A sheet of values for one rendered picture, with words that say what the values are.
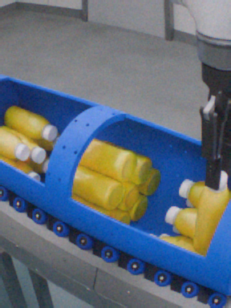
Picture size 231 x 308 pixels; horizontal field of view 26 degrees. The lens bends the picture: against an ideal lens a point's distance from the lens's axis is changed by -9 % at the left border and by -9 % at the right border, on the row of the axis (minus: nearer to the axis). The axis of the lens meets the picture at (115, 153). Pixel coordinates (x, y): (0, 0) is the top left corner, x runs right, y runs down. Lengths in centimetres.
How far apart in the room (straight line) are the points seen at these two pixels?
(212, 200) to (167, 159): 35
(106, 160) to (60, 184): 11
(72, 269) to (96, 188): 27
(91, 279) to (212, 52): 69
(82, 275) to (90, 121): 39
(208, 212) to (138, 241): 16
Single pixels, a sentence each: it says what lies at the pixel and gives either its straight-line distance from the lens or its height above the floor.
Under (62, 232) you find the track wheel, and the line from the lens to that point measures 124.
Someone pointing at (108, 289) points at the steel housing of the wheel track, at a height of 86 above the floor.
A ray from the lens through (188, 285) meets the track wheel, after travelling 108.
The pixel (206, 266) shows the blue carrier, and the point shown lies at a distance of 95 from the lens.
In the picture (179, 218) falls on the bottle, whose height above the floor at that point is 107.
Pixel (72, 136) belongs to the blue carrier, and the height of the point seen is 122.
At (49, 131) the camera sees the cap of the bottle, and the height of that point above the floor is 111.
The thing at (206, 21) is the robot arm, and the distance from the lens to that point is 75.
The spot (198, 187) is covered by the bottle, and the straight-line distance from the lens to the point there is 110.
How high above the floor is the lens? 178
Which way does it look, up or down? 33 degrees down
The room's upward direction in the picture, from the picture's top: 2 degrees counter-clockwise
